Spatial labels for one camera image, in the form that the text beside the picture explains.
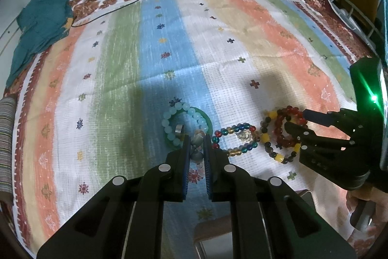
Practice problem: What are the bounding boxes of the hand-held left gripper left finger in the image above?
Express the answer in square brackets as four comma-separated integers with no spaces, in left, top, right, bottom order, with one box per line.
[36,135,191,259]

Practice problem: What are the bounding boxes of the green bangle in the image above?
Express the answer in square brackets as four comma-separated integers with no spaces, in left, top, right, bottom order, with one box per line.
[164,107,213,148]

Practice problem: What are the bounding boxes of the multicoloured glass bead bracelet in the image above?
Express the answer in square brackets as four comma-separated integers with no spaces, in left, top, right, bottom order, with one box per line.
[211,123,260,158]

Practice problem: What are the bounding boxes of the yellow and dark bead bracelet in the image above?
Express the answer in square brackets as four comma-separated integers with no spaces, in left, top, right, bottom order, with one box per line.
[261,109,301,164]

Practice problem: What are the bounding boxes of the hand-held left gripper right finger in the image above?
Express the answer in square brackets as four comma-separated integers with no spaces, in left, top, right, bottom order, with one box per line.
[203,134,356,259]

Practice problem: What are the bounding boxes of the teal cloth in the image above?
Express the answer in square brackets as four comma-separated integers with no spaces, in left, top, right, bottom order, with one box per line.
[6,0,75,88]

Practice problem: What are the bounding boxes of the person's right hand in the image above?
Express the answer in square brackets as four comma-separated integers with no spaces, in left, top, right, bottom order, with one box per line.
[346,184,388,247]

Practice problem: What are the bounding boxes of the striped pastel woven blanket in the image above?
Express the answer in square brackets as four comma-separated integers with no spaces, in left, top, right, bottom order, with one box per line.
[12,0,364,256]

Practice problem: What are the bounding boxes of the pale blue bead bracelet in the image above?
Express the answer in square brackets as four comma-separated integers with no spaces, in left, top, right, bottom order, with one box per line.
[162,103,210,147]

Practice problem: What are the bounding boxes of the red bead bracelet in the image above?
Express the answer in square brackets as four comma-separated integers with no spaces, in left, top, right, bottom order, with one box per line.
[273,106,308,150]

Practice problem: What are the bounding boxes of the gold crystal ring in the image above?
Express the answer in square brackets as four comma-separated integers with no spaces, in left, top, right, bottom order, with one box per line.
[236,130,253,142]

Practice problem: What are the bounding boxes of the striped pillow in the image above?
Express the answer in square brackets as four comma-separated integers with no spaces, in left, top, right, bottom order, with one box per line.
[0,97,19,202]

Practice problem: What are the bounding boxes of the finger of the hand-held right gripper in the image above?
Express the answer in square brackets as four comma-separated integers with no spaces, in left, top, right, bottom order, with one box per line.
[303,109,360,138]
[283,121,372,187]

